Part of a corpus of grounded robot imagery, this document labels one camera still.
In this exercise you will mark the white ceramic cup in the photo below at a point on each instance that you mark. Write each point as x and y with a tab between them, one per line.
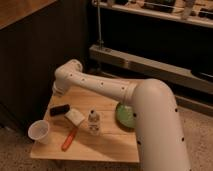
40	131

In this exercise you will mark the metal shelf rack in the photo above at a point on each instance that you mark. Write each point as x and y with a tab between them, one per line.
179	54

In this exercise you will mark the small clear glue bottle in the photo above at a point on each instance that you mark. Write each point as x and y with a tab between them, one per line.
94	122

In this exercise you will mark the black eraser block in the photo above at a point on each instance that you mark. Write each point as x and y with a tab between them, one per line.
57	110

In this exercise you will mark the wooden table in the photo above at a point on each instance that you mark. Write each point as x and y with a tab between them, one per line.
113	144

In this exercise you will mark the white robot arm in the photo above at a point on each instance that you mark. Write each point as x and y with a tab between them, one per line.
159	135

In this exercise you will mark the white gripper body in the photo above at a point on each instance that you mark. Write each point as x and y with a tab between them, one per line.
58	91

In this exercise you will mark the orange handled brush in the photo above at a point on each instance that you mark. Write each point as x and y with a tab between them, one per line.
75	117

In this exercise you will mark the green round plate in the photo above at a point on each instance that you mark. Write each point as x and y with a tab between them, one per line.
124	115

